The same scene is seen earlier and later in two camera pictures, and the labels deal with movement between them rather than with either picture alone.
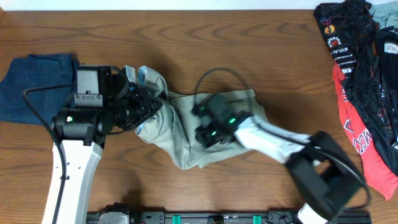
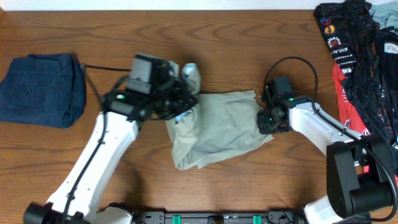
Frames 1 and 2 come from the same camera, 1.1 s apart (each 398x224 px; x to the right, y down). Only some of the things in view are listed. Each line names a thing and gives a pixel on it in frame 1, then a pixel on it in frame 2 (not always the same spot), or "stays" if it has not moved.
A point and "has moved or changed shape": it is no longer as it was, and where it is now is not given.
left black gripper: [149, 104] -> [181, 99]
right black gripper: [203, 121] -> [265, 121]
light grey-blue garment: [385, 14] stays
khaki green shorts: [172, 129] has moved or changed shape
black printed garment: [368, 56] stays
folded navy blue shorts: [37, 71] stays
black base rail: [222, 218] stays
